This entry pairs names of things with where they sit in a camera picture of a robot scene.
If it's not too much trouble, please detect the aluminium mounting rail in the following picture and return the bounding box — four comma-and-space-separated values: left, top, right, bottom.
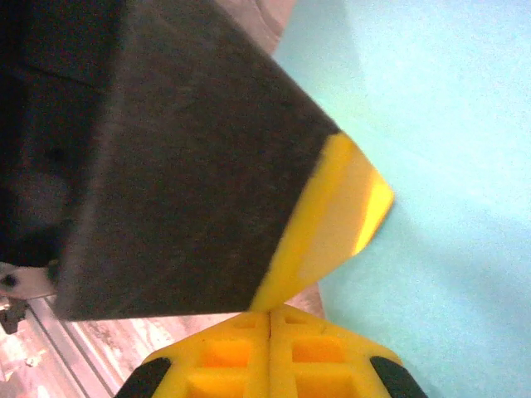
0, 298, 125, 398

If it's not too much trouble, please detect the light blue paper sheet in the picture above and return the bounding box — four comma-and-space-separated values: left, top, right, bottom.
265, 0, 531, 398

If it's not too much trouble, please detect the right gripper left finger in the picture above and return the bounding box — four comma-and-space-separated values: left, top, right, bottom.
124, 310, 270, 398

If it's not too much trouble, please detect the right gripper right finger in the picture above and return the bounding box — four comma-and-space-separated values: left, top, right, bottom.
270, 307, 428, 398

